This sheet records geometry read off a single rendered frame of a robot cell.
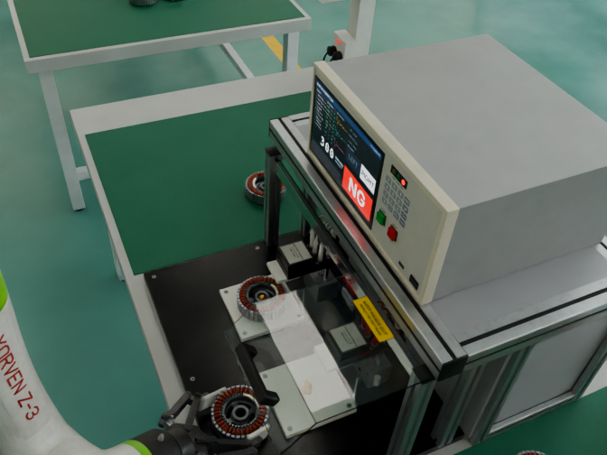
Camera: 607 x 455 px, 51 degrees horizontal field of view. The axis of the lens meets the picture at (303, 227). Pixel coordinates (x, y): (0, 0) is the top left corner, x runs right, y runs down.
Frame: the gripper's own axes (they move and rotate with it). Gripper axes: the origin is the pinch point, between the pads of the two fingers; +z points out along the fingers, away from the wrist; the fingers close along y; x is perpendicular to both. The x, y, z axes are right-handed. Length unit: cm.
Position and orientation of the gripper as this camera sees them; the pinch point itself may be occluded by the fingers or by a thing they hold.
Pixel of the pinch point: (239, 414)
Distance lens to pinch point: 126.9
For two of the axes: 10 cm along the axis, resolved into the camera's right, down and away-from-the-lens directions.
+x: 3.7, -8.8, -3.1
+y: 7.6, 4.8, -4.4
